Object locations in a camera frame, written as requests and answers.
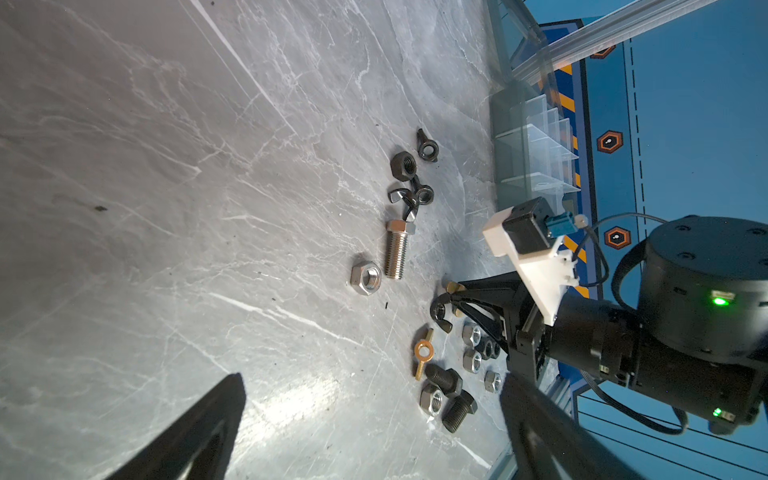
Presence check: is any brass wing nut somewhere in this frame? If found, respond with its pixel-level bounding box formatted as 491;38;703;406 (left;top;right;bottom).
413;328;434;381
445;281;466;318

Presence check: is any large silver hex nut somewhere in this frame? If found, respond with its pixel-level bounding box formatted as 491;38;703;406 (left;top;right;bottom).
349;261;383;296

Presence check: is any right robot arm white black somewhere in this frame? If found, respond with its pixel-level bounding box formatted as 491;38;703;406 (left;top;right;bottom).
430;210;767;435

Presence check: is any grey plastic organizer box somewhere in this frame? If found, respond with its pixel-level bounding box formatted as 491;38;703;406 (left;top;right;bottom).
487;1;580;214

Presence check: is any black bolt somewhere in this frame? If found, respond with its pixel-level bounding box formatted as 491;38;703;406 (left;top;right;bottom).
424;364;463;398
442;390;478;433

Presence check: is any right aluminium frame post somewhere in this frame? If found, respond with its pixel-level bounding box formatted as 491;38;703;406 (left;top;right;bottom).
505;0;715;85

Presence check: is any black hex nut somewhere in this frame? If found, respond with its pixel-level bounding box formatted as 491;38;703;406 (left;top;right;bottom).
390;151;417;182

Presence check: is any black double nut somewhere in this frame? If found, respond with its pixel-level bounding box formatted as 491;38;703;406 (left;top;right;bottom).
475;336;501;360

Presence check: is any silver nut lower right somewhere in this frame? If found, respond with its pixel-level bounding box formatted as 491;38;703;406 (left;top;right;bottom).
484;370;503;394

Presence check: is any black bolt lower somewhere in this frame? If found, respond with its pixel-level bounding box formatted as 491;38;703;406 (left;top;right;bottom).
442;390;478;433

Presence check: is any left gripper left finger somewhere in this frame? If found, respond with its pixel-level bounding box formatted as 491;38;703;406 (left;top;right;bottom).
109;373;246;479

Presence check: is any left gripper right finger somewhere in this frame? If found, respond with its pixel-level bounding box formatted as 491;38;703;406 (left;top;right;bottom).
500;372;641;479

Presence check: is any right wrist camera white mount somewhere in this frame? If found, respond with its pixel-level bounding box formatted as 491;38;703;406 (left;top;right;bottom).
483;197;589;326

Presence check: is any silver nut upper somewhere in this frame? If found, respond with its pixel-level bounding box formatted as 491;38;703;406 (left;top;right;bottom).
462;323;483;348

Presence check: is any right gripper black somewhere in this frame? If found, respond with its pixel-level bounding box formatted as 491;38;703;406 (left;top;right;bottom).
437;272;549;384

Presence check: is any silver nut middle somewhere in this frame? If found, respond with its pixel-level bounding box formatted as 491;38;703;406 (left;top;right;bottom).
463;349;483;374

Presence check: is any silver hex bolt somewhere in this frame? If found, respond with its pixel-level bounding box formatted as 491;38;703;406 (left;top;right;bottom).
385;220;415;280

